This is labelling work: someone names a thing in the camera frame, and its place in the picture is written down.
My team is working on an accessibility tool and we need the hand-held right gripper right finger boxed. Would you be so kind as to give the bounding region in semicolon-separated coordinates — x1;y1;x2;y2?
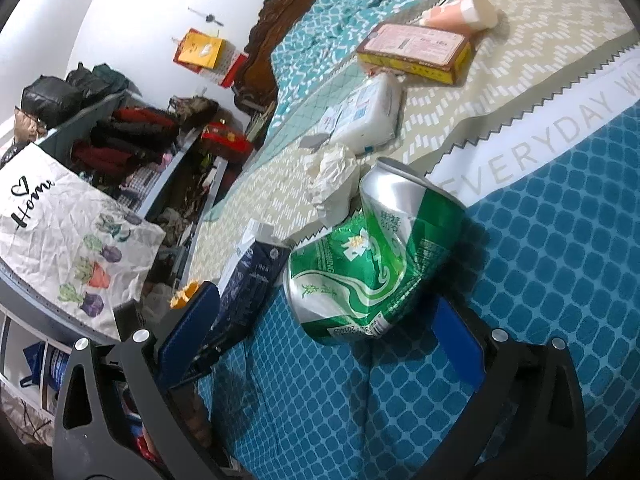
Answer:
431;292;588;480

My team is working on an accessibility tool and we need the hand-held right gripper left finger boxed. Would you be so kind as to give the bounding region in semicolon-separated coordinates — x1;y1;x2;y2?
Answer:
52;281;236;480

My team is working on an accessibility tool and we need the dark blue drink carton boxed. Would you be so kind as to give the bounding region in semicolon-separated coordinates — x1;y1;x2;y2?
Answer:
192;220;293;376

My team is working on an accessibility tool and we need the crushed green drink can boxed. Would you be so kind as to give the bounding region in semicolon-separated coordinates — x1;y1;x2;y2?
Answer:
282;156;468;346

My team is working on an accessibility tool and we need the white tissue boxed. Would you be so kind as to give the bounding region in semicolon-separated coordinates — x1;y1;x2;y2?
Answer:
305;142;362;228

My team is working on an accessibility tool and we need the white tissue pack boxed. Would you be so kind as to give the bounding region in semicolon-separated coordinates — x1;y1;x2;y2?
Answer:
320;72;406;156

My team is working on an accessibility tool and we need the yellow and pink cardboard box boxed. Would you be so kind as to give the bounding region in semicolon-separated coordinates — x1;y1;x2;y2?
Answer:
356;22;475;86

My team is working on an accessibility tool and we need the peach plastic tube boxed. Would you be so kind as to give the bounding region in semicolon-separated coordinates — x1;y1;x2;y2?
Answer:
419;0;500;31

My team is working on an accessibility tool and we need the orange peel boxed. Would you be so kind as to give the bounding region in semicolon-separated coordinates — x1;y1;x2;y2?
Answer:
170;282;201;310

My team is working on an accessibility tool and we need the bed with blue patterned sheet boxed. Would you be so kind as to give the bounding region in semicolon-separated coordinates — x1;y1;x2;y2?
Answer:
187;0;640;480

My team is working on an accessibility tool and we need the white printed cloth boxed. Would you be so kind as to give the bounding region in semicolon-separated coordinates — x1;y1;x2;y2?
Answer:
0;142;166;338

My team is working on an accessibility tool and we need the blue shopping bag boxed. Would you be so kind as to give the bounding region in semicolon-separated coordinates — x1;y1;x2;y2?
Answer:
20;342;71;401

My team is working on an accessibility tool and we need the grey shelf unit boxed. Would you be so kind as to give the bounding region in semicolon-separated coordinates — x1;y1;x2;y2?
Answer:
37;90;231;261

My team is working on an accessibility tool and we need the red gift box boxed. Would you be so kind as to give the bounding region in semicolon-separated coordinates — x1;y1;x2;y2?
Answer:
200;122;253;156

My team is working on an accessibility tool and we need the pile of red and black clothes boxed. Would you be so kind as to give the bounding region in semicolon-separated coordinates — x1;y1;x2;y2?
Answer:
70;105;181;196

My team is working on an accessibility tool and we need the brown handbag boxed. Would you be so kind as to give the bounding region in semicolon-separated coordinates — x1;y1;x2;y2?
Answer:
170;95;221;128

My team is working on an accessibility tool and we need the dark green bag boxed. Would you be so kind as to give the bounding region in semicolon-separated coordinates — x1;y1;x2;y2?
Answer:
65;62;131;101

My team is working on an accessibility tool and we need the black bag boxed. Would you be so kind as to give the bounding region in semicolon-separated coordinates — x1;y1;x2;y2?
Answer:
21;75;83;128

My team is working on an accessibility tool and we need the carved wooden headboard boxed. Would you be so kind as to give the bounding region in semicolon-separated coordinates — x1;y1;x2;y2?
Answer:
234;0;358;111

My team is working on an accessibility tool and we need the teal patterned quilt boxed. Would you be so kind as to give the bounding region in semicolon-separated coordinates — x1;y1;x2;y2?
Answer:
265;0;481;136

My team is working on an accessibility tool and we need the red and yellow wall calendar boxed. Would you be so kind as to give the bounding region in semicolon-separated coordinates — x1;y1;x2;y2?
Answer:
172;27;248;88

